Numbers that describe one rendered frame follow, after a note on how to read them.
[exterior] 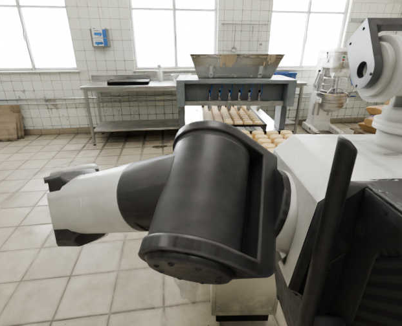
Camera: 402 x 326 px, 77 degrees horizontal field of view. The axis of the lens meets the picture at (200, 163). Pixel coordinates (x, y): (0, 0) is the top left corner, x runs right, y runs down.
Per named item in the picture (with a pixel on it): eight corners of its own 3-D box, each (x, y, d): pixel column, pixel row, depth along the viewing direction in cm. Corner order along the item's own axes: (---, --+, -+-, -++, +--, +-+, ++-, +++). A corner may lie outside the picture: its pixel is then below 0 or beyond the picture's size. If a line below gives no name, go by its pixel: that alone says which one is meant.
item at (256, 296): (206, 237, 197) (207, 126, 161) (249, 237, 197) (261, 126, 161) (210, 327, 133) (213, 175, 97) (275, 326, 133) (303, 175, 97)
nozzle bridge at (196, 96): (180, 121, 192) (178, 75, 178) (275, 121, 193) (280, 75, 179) (177, 135, 162) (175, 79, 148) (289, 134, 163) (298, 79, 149)
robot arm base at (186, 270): (239, 299, 29) (300, 290, 20) (131, 271, 27) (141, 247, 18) (249, 187, 38) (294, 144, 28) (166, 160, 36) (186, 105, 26)
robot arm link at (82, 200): (30, 256, 40) (128, 261, 29) (15, 176, 40) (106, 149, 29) (94, 232, 50) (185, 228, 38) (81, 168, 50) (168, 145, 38)
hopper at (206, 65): (190, 75, 177) (190, 54, 171) (270, 75, 177) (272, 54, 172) (189, 79, 150) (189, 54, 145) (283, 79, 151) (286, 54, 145)
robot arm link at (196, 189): (151, 263, 31) (255, 268, 24) (94, 236, 25) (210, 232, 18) (173, 183, 38) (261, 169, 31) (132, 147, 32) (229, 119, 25)
